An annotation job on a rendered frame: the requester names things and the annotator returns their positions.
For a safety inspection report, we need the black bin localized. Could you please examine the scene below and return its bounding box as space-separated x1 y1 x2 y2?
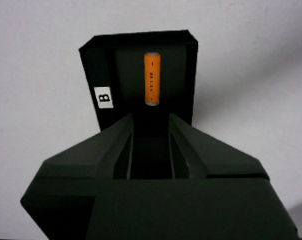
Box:
78 29 199 179

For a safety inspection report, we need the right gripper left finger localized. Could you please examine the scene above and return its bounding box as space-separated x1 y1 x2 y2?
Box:
32 113 134 180

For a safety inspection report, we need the orange aa battery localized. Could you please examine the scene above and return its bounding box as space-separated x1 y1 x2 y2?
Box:
144 53 161 106

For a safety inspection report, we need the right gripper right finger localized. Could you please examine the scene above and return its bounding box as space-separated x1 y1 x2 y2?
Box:
168 113 270 181

